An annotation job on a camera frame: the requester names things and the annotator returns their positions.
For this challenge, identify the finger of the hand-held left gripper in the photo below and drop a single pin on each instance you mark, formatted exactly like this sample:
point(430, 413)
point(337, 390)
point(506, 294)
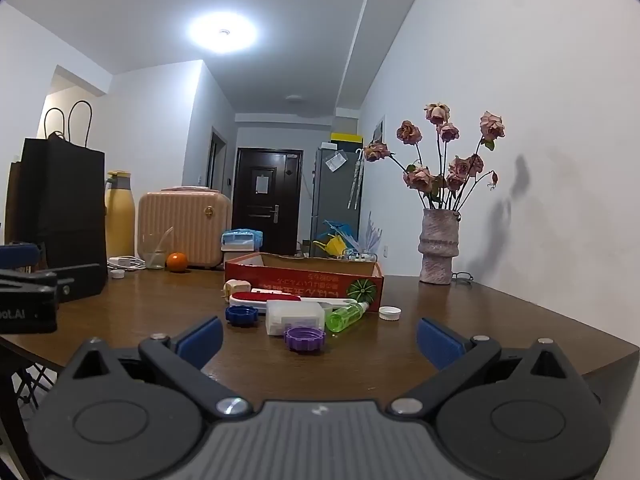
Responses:
point(17, 257)
point(82, 282)

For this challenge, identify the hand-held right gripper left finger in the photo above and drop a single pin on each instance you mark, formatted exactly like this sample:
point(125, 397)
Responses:
point(202, 341)

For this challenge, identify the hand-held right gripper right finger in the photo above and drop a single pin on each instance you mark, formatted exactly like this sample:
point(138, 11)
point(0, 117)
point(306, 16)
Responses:
point(440, 342)

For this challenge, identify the blue ridged lid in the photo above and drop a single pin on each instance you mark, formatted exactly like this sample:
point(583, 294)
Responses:
point(241, 316)

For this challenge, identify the white rectangular container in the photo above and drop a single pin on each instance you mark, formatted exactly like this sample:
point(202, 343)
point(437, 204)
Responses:
point(295, 317)

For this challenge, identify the purple ridged lid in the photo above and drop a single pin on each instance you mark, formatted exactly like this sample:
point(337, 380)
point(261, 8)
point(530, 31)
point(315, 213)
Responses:
point(305, 338)

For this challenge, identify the red cardboard box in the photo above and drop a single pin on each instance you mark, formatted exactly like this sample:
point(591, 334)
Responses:
point(310, 277)

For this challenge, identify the small white cap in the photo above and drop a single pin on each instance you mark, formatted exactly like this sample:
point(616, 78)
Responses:
point(117, 274)

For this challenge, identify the white round lid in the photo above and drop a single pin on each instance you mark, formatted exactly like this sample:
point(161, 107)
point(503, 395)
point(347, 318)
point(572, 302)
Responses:
point(389, 313)

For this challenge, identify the red and white lint brush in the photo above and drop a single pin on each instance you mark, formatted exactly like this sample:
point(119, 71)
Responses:
point(247, 297)

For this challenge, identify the yellow thermos bottle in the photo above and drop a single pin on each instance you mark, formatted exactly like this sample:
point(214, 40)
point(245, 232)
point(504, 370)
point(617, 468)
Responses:
point(120, 220)

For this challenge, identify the clear glass cup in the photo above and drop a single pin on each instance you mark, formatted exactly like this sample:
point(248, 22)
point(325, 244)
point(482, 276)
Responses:
point(152, 250)

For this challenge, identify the folding chair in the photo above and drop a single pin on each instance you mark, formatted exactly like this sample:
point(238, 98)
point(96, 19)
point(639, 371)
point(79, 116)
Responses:
point(30, 390)

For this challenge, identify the orange fruit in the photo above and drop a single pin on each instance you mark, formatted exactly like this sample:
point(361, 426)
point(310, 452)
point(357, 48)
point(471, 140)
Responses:
point(177, 262)

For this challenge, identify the white flat comb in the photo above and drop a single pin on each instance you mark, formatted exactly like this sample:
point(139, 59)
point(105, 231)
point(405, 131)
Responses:
point(275, 291)

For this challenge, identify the pink ceramic vase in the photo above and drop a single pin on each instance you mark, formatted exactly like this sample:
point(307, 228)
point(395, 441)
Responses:
point(439, 250)

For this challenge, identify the green spray bottle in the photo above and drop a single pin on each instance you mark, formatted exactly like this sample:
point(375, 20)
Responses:
point(345, 317)

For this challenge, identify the white bin with blue bag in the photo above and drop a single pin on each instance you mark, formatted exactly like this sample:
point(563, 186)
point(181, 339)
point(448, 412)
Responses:
point(240, 242)

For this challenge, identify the long white tube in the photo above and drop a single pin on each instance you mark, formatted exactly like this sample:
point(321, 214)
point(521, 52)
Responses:
point(340, 304)

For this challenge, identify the pink ribbed suitcase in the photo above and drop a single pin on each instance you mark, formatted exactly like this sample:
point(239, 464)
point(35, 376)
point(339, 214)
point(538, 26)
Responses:
point(195, 225)

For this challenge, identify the yellow watering can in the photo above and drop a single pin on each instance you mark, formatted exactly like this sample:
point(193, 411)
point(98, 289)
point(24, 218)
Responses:
point(332, 247)

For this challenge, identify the dark entrance door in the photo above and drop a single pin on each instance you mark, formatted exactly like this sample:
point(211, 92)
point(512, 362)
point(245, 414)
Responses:
point(265, 210)

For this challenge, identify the blue plastic bag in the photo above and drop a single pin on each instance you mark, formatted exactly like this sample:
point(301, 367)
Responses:
point(340, 227)

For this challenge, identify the dried pink roses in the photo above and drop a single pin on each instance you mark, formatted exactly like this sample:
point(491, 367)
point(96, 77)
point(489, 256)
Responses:
point(440, 172)

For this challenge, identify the grey refrigerator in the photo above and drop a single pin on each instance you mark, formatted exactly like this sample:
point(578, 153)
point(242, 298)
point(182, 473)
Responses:
point(332, 200)

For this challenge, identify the side room door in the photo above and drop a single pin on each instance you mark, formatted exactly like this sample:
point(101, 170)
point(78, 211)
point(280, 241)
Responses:
point(218, 160)

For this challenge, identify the white folded umbrella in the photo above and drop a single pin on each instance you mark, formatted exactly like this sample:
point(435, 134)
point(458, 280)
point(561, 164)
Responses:
point(355, 180)

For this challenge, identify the yellow box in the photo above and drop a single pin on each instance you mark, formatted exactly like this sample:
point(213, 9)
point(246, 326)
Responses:
point(346, 138)

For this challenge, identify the small hallway ceiling light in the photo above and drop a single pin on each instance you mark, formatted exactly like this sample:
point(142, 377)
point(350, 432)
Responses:
point(294, 97)

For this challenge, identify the round ceiling light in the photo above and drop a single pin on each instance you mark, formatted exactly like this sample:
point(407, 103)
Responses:
point(222, 32)

